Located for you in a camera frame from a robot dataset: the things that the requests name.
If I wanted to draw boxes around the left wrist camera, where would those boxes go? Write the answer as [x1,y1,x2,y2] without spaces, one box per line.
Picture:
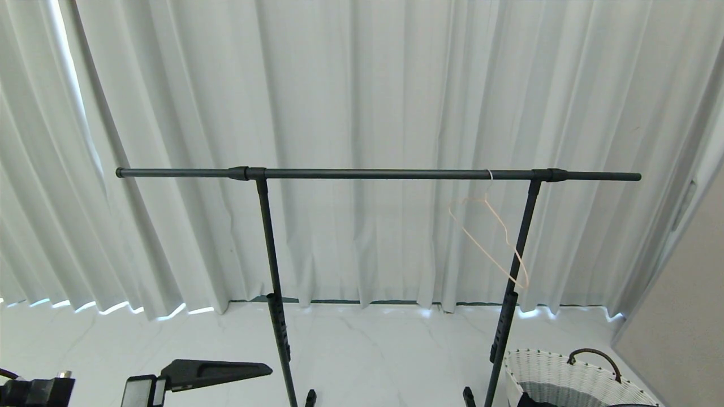
[0,370,76,407]

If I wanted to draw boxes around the white laundry basket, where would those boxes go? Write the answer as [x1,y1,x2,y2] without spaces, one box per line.
[503,348,660,407]

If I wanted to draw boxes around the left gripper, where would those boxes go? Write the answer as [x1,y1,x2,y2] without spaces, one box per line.
[120,359,274,407]

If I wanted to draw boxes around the white curtain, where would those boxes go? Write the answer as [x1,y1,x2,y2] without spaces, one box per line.
[0,0,724,323]

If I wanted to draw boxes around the pink clothes hanger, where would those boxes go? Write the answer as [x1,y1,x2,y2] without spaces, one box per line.
[448,170,530,292]

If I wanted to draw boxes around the black clothes rack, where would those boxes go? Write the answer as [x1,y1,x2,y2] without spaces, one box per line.
[115,167,643,407]

